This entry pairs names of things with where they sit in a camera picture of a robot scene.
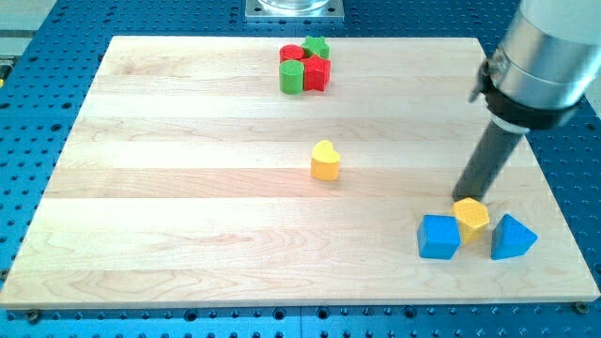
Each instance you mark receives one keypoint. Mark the yellow hexagon block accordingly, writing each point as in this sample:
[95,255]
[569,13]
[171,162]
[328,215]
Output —
[472,217]

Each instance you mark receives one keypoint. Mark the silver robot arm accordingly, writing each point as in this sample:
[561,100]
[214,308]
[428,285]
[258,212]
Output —
[537,76]

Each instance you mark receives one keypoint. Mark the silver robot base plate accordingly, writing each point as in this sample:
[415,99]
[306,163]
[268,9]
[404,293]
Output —
[294,9]

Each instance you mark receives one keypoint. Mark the red star block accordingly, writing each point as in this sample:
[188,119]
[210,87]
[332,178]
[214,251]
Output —
[316,74]

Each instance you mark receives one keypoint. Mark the blue cube block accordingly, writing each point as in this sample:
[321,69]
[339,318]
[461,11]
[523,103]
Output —
[438,237]

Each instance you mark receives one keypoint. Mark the green cylinder block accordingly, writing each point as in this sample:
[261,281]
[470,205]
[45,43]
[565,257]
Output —
[291,76]

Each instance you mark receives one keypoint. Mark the light wooden board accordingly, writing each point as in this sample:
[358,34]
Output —
[186,182]

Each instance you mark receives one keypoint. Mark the red cylinder block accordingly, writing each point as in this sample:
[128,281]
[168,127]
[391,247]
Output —
[291,52]

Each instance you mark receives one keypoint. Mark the board clamp screw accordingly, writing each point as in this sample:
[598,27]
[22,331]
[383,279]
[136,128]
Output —
[580,307]
[32,316]

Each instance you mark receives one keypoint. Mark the green star block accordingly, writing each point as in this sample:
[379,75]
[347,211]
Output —
[316,46]

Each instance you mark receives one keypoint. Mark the blue triangle block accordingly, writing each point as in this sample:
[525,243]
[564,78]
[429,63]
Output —
[511,238]

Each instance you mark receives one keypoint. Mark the right board clamp screw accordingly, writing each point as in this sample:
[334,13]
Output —
[580,307]

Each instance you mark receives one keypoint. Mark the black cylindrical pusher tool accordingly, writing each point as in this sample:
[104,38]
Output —
[496,145]

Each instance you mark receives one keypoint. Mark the left board clamp screw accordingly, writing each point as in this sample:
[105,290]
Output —
[32,316]

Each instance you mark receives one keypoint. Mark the yellow heart block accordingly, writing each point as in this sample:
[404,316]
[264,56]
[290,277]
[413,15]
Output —
[325,162]

